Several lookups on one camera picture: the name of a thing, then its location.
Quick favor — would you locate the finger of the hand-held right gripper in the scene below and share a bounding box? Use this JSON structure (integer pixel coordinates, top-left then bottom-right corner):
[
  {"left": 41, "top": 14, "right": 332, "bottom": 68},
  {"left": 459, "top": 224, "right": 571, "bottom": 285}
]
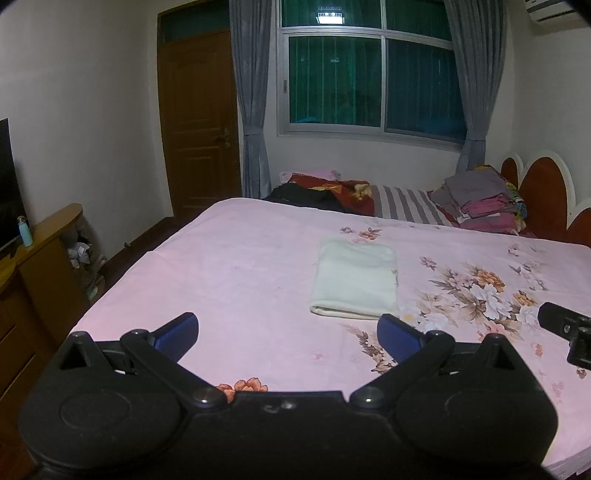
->
[{"left": 538, "top": 302, "right": 591, "bottom": 343}]

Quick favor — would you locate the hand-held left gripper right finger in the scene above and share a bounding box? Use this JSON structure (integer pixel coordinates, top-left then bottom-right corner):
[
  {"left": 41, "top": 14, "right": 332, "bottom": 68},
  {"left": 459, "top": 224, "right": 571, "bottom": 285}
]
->
[{"left": 349, "top": 314, "right": 532, "bottom": 408}]

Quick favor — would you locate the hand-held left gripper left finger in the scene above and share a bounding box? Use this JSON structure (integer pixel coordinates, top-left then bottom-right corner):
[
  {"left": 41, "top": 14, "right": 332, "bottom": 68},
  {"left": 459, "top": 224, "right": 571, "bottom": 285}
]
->
[{"left": 51, "top": 312, "right": 228, "bottom": 408}]

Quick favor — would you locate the white knitted sweater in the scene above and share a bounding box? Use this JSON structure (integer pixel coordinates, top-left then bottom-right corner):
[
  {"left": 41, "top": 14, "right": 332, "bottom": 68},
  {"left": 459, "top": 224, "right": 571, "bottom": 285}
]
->
[{"left": 309, "top": 237, "right": 400, "bottom": 320}]

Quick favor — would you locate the stack of folded clothes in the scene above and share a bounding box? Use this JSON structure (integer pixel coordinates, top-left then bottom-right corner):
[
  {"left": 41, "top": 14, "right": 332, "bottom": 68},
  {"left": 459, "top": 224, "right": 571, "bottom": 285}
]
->
[{"left": 429, "top": 165, "right": 529, "bottom": 236}]

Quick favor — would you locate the pink floral bed sheet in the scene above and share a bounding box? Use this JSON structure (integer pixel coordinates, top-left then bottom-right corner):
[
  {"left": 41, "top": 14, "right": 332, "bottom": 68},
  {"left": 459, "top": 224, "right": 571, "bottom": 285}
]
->
[{"left": 69, "top": 198, "right": 591, "bottom": 476}]

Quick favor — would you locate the red and white headboard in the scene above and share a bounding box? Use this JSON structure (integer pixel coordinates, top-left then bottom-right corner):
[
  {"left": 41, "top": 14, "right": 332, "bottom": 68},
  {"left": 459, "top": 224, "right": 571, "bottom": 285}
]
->
[{"left": 501, "top": 148, "right": 591, "bottom": 250}]

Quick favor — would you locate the white plastic bag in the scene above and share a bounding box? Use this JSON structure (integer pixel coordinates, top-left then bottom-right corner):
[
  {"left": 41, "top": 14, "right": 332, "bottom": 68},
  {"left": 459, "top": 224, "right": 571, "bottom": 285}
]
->
[{"left": 67, "top": 241, "right": 92, "bottom": 267}]

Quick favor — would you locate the grey striped pillow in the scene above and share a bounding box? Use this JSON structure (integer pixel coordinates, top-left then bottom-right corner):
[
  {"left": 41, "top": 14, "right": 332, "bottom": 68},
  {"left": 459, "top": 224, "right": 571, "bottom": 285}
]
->
[{"left": 372, "top": 185, "right": 455, "bottom": 227}]

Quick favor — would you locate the red patterned blanket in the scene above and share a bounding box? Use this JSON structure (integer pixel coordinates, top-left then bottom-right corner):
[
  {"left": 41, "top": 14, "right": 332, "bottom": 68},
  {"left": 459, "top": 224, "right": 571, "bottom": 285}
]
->
[{"left": 279, "top": 172, "right": 377, "bottom": 215}]

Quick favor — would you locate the wooden cabinet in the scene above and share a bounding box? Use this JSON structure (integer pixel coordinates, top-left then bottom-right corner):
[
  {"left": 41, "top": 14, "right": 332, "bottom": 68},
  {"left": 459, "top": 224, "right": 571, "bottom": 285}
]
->
[{"left": 0, "top": 203, "right": 109, "bottom": 444}]

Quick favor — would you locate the black cloth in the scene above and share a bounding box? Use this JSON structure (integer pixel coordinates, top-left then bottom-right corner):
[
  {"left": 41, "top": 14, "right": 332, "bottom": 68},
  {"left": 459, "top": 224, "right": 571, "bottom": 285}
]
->
[{"left": 263, "top": 182, "right": 352, "bottom": 214}]

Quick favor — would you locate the brown wooden door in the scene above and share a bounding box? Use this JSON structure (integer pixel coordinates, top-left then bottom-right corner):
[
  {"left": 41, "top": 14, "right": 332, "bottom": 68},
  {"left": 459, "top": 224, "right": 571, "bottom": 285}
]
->
[{"left": 157, "top": 9, "right": 243, "bottom": 217}]

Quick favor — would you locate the black television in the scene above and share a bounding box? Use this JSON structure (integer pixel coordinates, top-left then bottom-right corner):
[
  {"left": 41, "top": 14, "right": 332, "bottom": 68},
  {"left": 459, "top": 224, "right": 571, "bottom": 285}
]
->
[{"left": 0, "top": 117, "right": 28, "bottom": 257}]

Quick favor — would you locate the grey curtain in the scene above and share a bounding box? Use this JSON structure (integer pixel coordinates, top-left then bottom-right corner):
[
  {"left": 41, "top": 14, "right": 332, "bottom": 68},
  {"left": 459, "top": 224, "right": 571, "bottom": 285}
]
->
[
  {"left": 444, "top": 0, "right": 509, "bottom": 174},
  {"left": 229, "top": 0, "right": 273, "bottom": 200}
]

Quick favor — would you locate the sliding glass window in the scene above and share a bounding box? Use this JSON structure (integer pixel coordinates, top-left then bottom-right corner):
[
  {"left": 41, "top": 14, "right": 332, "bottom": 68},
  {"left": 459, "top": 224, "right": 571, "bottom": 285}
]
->
[{"left": 276, "top": 0, "right": 469, "bottom": 148}]

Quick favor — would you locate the white air conditioner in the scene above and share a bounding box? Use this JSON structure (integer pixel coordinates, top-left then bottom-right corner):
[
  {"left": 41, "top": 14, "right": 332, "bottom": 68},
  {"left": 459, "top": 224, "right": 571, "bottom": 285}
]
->
[{"left": 524, "top": 0, "right": 583, "bottom": 24}]

